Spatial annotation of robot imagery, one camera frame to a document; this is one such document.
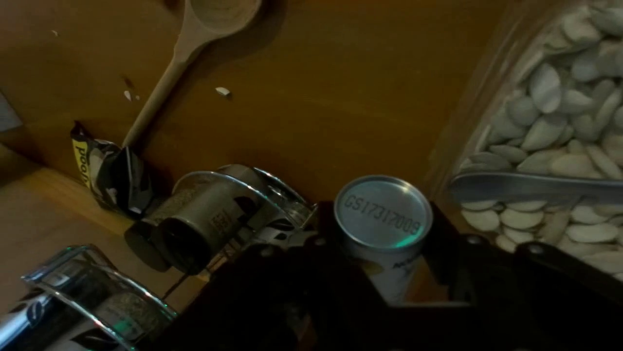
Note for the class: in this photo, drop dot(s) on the white bottle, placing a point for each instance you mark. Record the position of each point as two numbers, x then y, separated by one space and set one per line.
384 221

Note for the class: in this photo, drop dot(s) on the wooden spoon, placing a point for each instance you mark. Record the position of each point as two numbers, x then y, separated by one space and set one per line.
203 24

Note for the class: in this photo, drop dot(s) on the wooden dresser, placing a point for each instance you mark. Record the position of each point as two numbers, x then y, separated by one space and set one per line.
315 90

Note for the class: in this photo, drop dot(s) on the chrome spice jar rack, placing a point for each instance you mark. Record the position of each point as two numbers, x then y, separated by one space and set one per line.
78 300

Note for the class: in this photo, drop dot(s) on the clear container of seeds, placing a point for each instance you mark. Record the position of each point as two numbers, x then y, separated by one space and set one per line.
535 148

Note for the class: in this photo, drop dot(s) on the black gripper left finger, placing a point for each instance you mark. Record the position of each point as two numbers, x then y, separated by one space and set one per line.
300 299

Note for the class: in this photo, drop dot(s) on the black snack packet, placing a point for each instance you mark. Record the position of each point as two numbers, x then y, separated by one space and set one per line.
115 176

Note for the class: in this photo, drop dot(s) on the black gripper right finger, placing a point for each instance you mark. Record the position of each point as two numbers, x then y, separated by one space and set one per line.
534 299

